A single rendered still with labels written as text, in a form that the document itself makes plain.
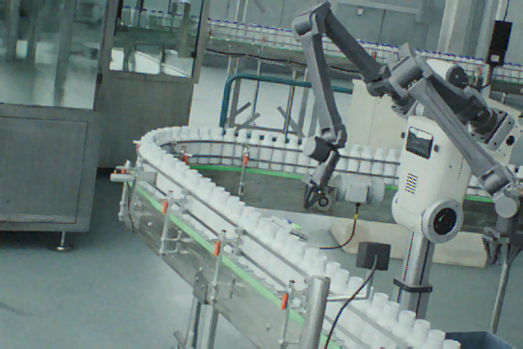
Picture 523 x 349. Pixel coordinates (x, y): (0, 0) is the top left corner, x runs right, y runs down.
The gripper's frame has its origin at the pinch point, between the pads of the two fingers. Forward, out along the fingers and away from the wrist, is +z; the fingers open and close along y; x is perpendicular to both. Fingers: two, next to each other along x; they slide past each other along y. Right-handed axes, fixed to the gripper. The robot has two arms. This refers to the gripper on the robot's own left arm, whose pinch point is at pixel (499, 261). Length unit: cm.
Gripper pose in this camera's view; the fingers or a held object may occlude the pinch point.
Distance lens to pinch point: 284.8
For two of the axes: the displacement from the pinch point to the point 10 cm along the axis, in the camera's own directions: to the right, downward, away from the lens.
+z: -1.5, 9.7, 1.9
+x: -4.4, -2.4, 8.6
